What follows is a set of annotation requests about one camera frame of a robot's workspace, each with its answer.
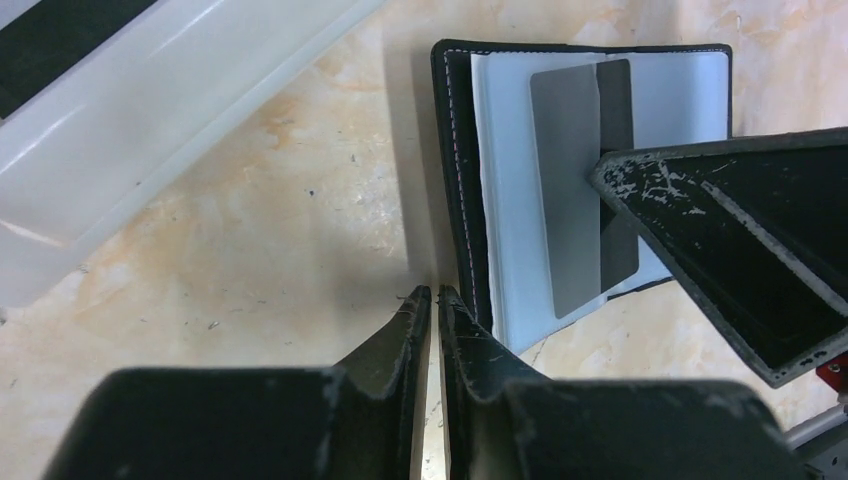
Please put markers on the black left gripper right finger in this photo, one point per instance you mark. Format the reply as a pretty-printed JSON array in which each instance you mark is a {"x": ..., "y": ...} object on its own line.
[{"x": 475, "y": 370}]

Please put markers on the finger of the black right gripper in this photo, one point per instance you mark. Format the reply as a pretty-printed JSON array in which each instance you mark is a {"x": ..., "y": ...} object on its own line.
[{"x": 754, "y": 229}]

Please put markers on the black leather card holder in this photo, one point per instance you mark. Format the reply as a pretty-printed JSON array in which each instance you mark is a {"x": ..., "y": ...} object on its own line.
[{"x": 680, "y": 95}]

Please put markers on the white plastic card tray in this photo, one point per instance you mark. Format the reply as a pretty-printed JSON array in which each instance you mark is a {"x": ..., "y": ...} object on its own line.
[{"x": 83, "y": 156}]

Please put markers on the silver magnetic stripe card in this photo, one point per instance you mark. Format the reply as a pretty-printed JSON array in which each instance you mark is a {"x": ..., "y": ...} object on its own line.
[{"x": 581, "y": 113}]

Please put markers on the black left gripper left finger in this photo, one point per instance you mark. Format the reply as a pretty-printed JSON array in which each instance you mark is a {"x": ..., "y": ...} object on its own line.
[{"x": 378, "y": 431}]

